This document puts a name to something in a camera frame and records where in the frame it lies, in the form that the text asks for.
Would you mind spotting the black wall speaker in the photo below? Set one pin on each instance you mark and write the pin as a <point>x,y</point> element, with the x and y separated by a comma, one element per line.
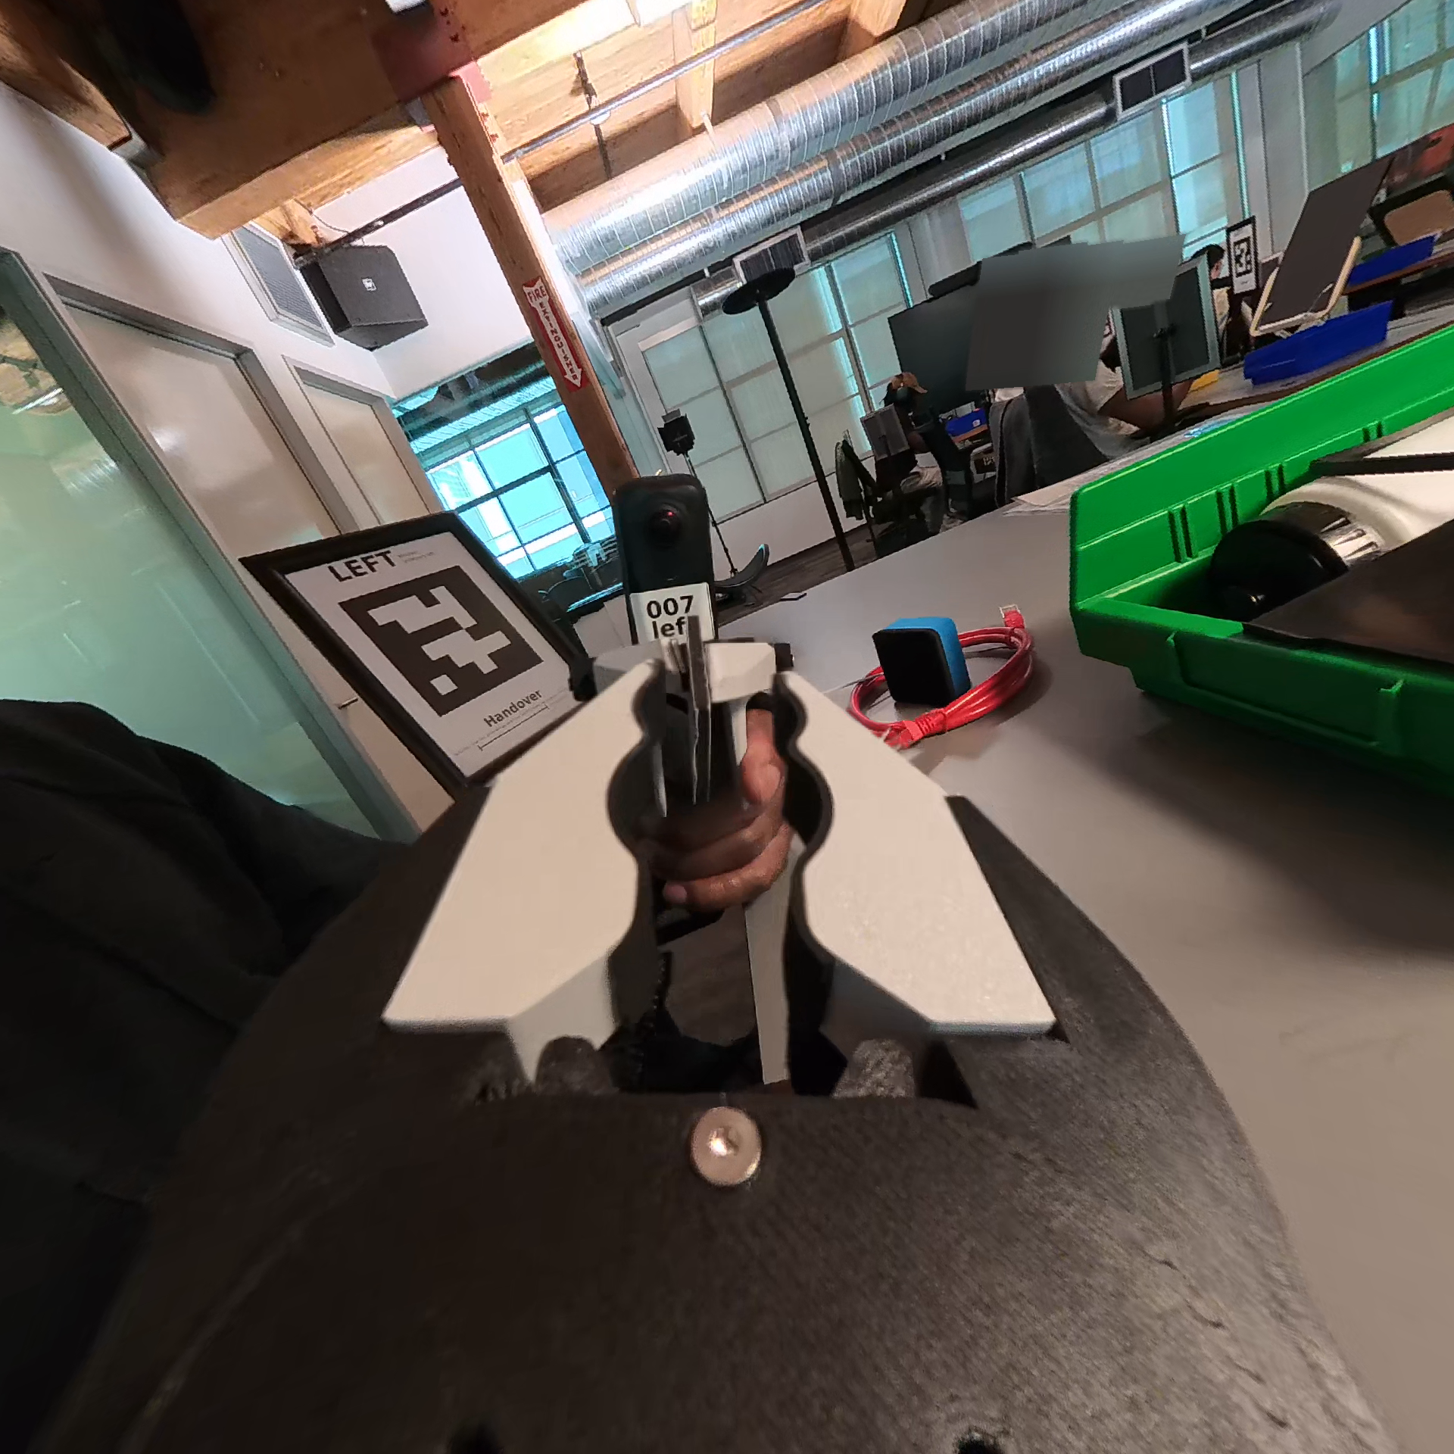
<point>363,295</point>

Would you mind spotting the black office chair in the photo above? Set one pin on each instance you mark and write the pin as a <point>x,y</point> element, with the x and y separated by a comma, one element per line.
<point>879,489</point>

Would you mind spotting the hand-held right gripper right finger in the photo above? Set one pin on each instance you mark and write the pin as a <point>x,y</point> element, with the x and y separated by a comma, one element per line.
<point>931,920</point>

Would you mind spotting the silver ventilation duct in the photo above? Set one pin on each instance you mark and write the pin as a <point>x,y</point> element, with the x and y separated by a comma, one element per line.
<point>886,193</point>
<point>852,126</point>

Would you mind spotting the blue plastic bin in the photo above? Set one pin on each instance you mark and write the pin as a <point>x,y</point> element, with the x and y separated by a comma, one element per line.
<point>1317,342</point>

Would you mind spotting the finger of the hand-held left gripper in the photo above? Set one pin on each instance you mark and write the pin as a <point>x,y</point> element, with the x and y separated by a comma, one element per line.
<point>630,662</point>
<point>744,668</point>

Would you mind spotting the air vent grille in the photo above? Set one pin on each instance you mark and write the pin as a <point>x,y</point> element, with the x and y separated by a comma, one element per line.
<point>1151,81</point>
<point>770,257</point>

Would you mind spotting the small monitor on stand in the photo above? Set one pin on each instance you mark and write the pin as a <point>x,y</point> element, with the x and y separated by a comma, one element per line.
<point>1170,330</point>

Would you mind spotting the black flat sheet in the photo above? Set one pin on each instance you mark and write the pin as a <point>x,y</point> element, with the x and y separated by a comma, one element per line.
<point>1385,604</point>

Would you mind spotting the black framed marker sign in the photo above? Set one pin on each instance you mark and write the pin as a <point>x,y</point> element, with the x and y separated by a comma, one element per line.
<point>431,636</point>

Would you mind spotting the person's left hand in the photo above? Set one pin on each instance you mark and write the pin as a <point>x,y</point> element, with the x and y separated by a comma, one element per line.
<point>727,865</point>

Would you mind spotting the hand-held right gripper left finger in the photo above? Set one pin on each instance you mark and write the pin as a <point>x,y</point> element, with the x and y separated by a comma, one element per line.
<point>511,910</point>

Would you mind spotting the black floor lamp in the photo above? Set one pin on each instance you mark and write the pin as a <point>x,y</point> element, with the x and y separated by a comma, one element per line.
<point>794,422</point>

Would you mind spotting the blue black eraser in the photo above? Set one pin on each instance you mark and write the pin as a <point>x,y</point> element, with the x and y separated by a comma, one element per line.
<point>919,659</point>

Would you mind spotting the small marker tag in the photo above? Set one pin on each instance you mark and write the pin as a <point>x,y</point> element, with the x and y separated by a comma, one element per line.
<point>1241,256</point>

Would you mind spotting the wooden post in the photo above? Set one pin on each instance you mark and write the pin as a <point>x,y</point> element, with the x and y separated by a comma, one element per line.
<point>523,285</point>

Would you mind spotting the tilted black board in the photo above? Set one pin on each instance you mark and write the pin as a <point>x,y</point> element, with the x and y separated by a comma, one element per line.
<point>1317,245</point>

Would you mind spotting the white roll black cap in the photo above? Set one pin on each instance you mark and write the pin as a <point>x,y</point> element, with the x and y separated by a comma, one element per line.
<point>1272,557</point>

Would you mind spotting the green plastic bin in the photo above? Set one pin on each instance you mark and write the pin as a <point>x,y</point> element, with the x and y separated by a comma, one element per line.
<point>1158,591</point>

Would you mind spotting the large dark monitor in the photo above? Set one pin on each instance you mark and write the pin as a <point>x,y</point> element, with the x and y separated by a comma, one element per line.
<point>942,353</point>

